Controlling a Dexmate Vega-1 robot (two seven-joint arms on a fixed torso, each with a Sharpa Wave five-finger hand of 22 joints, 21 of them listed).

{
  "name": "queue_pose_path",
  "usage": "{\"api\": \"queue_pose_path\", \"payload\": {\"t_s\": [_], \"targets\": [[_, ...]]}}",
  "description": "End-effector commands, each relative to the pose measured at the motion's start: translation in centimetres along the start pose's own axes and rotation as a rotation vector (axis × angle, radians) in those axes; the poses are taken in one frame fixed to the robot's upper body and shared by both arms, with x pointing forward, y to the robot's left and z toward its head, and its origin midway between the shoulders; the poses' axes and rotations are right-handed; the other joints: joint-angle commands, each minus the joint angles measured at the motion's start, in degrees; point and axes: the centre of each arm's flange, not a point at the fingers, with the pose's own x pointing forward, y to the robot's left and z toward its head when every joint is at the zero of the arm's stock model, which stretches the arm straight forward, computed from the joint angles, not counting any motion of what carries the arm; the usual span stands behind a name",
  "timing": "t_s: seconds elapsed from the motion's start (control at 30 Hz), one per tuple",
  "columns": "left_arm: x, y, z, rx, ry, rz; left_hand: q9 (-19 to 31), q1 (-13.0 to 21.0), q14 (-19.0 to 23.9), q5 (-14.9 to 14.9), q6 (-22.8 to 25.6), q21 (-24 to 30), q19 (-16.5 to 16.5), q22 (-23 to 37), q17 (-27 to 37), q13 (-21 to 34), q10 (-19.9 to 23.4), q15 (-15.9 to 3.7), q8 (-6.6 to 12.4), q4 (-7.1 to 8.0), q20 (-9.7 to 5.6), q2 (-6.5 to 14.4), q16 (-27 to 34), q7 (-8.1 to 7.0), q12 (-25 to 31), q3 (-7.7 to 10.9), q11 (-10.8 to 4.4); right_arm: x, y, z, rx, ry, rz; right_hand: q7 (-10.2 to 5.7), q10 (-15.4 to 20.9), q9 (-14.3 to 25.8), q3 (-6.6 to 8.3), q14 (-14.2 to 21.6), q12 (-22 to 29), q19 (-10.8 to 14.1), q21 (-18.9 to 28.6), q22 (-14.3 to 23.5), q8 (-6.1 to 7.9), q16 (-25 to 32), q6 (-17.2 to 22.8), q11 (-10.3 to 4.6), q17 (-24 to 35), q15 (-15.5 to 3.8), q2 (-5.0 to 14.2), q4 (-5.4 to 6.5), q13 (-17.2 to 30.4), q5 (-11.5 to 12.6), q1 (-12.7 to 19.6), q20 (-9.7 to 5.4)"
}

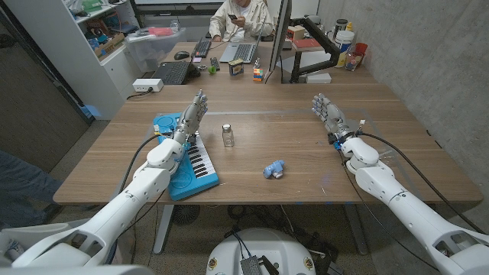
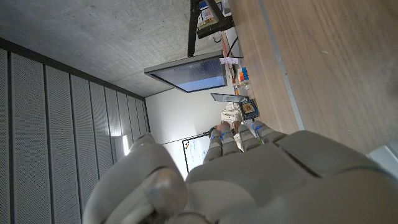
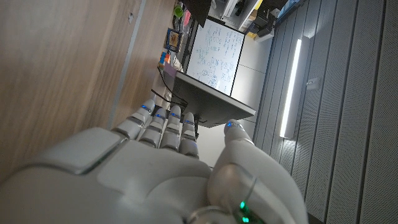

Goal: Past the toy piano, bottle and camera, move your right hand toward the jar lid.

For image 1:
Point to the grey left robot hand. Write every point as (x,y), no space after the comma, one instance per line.
(191,116)

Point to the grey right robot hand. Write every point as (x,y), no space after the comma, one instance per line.
(333,116)

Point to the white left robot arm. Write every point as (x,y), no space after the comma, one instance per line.
(145,183)

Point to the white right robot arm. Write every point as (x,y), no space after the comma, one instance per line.
(401,202)

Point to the glass shaker bottle silver cap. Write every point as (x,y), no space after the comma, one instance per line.
(228,137)

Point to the clear plastic jar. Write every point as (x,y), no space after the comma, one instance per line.
(353,62)

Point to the blue toy piano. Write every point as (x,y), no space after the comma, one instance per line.
(191,183)

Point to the black lidded jar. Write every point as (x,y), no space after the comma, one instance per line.
(340,26)

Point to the yellow bottle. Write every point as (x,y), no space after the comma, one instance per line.
(349,27)

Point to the flat white box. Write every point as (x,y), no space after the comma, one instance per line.
(319,78)

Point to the black laptop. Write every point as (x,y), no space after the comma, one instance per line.
(173,72)

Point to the small green object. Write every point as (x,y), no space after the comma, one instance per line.
(212,70)

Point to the white power strip box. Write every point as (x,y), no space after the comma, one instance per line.
(147,85)

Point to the black remote control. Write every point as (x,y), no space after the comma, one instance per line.
(214,63)

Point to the black computer mouse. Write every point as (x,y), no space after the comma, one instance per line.
(182,55)

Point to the small yellow blue tin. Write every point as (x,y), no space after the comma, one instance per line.
(236,67)

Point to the black keyboard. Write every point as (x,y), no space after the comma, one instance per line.
(201,48)

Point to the red cup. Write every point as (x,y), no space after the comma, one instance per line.
(361,49)

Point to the clear plastic storage bin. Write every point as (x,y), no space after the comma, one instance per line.
(153,49)

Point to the red book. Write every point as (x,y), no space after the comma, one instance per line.
(307,44)

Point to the white plastic tub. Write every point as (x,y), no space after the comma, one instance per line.
(344,40)

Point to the colourful puzzle cube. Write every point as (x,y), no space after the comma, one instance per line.
(258,75)

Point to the silver laptop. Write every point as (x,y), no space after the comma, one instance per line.
(242,51)

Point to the small grey figurine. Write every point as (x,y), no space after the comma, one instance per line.
(257,63)

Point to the pink flat item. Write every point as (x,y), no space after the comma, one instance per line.
(160,31)

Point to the small tan box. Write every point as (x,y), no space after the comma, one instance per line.
(296,33)

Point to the clear drinking glass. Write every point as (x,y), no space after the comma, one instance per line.
(175,25)

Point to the computer monitor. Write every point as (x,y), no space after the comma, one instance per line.
(280,34)

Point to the black round fan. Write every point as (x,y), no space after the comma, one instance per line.
(185,214)

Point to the cardboard box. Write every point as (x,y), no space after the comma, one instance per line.
(111,45)

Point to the black smartphone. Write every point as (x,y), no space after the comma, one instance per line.
(232,17)

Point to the grey table leg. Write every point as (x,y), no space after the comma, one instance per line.
(356,229)

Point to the white table leg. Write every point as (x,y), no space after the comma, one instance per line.
(163,229)

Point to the person in cream jacket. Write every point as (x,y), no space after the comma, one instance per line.
(252,15)

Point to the white shelf cabinet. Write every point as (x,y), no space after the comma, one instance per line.
(76,57)

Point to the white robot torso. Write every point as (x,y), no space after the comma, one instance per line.
(267,244)

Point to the blue jeans leg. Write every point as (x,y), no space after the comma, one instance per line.
(19,187)

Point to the blue toy camera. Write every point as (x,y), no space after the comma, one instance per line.
(273,169)

